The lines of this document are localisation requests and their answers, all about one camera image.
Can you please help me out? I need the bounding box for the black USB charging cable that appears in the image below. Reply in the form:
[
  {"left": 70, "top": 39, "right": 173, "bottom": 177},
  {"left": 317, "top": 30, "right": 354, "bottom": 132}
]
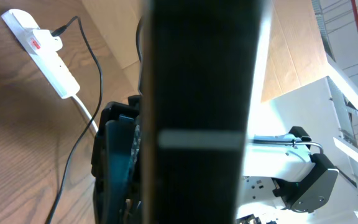
[{"left": 44, "top": 16, "right": 104, "bottom": 224}]

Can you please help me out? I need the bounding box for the gold Galaxy smartphone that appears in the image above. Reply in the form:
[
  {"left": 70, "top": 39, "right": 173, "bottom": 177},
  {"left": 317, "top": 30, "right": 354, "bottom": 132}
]
[{"left": 141, "top": 0, "right": 272, "bottom": 223}]

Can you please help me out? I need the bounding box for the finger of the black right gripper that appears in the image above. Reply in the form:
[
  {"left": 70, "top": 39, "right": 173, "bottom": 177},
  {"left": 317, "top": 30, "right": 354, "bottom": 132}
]
[{"left": 101, "top": 118, "right": 142, "bottom": 223}]

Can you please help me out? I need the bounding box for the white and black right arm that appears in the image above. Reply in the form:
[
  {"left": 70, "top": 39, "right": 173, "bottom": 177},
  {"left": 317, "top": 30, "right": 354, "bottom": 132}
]
[{"left": 91, "top": 95, "right": 339, "bottom": 223}]

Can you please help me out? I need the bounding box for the black right camera cable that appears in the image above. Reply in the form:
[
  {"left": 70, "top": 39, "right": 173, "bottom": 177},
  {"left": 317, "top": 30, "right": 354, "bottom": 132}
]
[{"left": 134, "top": 17, "right": 144, "bottom": 96}]

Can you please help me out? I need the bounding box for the white USB charger plug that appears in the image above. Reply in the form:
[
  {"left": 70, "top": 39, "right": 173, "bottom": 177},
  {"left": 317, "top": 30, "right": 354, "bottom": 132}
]
[{"left": 25, "top": 29, "right": 63, "bottom": 55}]

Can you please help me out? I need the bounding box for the white power strip cord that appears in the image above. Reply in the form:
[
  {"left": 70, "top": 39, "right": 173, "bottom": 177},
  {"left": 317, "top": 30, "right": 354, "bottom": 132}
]
[{"left": 72, "top": 95, "right": 99, "bottom": 134}]

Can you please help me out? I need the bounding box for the white power strip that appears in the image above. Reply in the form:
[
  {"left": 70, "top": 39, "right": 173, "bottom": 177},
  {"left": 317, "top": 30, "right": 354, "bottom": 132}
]
[{"left": 1, "top": 9, "right": 80, "bottom": 99}]

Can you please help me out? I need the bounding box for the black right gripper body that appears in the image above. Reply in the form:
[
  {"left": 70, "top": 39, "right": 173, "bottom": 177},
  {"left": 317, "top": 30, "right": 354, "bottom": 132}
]
[{"left": 91, "top": 95, "right": 141, "bottom": 224}]

